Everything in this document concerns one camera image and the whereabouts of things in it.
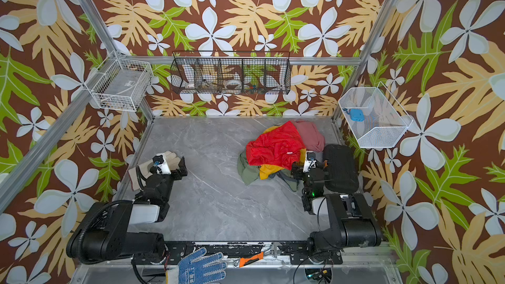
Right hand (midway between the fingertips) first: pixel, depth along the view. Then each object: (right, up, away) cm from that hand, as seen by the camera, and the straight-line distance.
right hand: (304, 158), depth 91 cm
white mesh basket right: (+27, +19, -9) cm, 34 cm away
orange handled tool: (-29, -36, -19) cm, 50 cm away
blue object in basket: (+22, +20, -4) cm, 30 cm away
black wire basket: (-35, +43, +6) cm, 55 cm away
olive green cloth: (-25, -8, +3) cm, 26 cm away
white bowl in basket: (-34, +37, +8) cm, 51 cm away
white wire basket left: (-84, +34, -5) cm, 90 cm away
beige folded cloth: (-81, -6, +10) cm, 81 cm away
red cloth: (-11, +6, +2) cm, 12 cm away
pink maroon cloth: (+7, +9, +10) cm, 15 cm away
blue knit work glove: (-42, -39, -20) cm, 60 cm away
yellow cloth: (-18, -6, +2) cm, 19 cm away
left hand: (-61, +1, -4) cm, 61 cm away
